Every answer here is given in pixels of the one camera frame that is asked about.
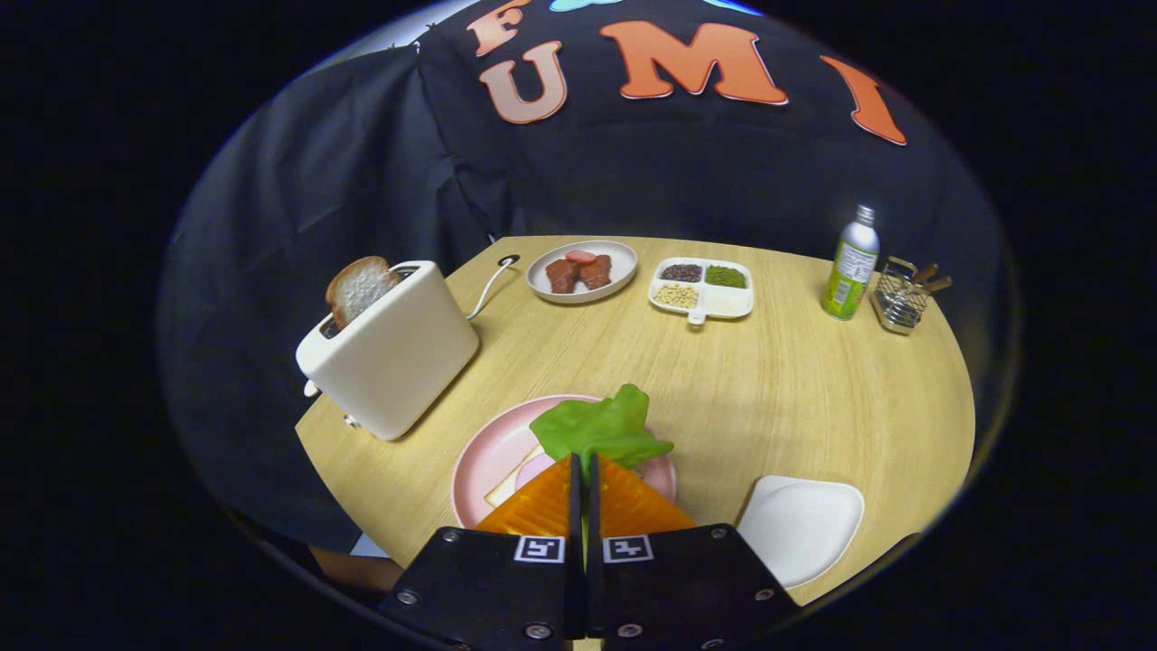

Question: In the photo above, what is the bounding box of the black backdrop cloth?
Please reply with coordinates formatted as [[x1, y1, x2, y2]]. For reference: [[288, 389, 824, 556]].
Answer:
[[158, 0, 1018, 552]]

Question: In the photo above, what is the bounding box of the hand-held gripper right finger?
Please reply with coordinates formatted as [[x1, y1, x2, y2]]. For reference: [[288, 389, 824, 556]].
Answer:
[[583, 455, 801, 651]]

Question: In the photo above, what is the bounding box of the green label drink bottle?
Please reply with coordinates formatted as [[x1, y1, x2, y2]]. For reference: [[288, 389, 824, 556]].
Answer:
[[821, 204, 880, 321]]

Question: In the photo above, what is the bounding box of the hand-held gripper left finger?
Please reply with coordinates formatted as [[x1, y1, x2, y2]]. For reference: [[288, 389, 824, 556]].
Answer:
[[375, 454, 584, 651]]

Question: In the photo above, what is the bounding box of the green lettuce leaf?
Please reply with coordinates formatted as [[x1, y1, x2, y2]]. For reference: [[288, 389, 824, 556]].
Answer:
[[530, 383, 674, 480]]

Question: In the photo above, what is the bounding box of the pink round plate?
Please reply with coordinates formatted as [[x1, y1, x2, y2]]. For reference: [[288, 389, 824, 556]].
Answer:
[[451, 394, 679, 530]]

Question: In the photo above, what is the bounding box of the white toaster cable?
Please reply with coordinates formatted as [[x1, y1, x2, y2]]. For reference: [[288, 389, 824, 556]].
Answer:
[[467, 256, 521, 319]]

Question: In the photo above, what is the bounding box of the cream white toaster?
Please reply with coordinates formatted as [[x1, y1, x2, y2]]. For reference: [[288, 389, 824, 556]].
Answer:
[[296, 260, 480, 441]]

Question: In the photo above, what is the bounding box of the toasted bread slice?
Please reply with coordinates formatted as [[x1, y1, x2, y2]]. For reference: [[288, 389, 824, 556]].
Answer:
[[325, 256, 403, 328]]

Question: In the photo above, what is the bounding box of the metal wire basket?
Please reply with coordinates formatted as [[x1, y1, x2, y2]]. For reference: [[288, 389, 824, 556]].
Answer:
[[870, 256, 932, 335]]

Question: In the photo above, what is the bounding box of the white rounded square plate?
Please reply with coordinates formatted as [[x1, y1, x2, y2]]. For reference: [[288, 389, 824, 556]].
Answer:
[[737, 475, 865, 590]]

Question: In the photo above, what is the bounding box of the white round plate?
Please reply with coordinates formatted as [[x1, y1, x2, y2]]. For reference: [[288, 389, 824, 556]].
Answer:
[[526, 240, 638, 304]]

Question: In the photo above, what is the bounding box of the white divided dish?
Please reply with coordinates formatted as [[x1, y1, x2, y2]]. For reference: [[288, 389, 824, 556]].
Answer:
[[647, 257, 755, 325]]

